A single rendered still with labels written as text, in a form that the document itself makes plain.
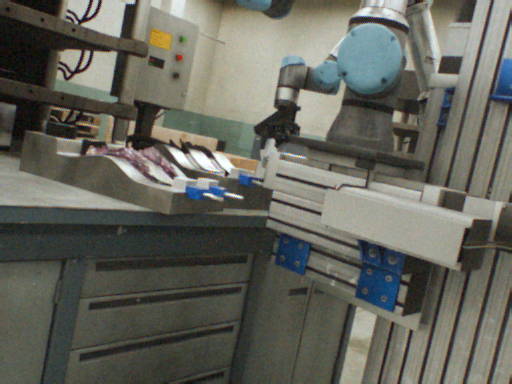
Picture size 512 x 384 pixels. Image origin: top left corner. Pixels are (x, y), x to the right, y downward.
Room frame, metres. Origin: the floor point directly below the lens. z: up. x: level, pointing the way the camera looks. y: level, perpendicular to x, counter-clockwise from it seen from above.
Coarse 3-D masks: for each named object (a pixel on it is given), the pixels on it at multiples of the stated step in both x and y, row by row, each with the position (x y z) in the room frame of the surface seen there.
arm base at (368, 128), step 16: (352, 112) 1.12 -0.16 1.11; (368, 112) 1.10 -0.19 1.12; (384, 112) 1.11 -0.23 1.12; (336, 128) 1.12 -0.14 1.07; (352, 128) 1.10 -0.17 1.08; (368, 128) 1.10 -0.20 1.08; (384, 128) 1.11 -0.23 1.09; (352, 144) 1.09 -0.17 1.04; (368, 144) 1.09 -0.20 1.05; (384, 144) 1.10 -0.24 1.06
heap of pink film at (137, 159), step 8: (88, 152) 1.41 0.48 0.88; (96, 152) 1.38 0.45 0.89; (104, 152) 1.35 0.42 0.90; (112, 152) 1.33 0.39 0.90; (120, 152) 1.33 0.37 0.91; (128, 152) 1.33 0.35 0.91; (136, 152) 1.35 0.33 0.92; (144, 152) 1.44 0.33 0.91; (152, 152) 1.44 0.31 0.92; (128, 160) 1.31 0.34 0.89; (136, 160) 1.32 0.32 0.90; (144, 160) 1.34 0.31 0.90; (152, 160) 1.42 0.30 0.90; (160, 160) 1.42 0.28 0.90; (136, 168) 1.30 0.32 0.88; (144, 168) 1.31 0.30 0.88; (160, 168) 1.40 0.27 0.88; (168, 168) 1.41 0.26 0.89; (152, 176) 1.31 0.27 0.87; (176, 176) 1.42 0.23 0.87
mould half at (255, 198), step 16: (160, 144) 1.70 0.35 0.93; (176, 160) 1.63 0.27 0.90; (208, 160) 1.76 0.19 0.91; (224, 160) 1.83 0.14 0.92; (192, 176) 1.57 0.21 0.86; (208, 176) 1.52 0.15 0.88; (224, 176) 1.49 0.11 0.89; (240, 192) 1.51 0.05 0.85; (256, 192) 1.56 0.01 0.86; (240, 208) 1.52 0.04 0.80; (256, 208) 1.58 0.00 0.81
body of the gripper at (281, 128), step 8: (280, 104) 1.61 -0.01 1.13; (288, 104) 1.61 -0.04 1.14; (296, 104) 1.61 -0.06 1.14; (280, 112) 1.63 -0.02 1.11; (288, 112) 1.60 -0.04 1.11; (296, 112) 1.61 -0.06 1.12; (272, 120) 1.61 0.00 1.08; (280, 120) 1.60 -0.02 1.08; (288, 120) 1.58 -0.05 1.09; (272, 128) 1.61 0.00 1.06; (280, 128) 1.59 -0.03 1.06; (288, 128) 1.59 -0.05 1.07; (296, 128) 1.61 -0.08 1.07; (272, 136) 1.61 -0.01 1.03; (280, 136) 1.58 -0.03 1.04; (288, 136) 1.59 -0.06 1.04
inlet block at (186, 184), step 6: (174, 180) 1.26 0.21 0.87; (180, 180) 1.25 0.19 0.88; (186, 180) 1.24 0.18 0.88; (192, 180) 1.27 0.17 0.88; (174, 186) 1.25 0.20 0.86; (180, 186) 1.25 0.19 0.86; (186, 186) 1.24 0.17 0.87; (192, 186) 1.25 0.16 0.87; (198, 186) 1.27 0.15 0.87; (192, 192) 1.24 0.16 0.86; (198, 192) 1.23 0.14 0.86; (204, 192) 1.25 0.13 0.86; (192, 198) 1.24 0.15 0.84; (198, 198) 1.23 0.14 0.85; (204, 198) 1.25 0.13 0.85; (210, 198) 1.23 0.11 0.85; (216, 198) 1.23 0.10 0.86; (222, 198) 1.22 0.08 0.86
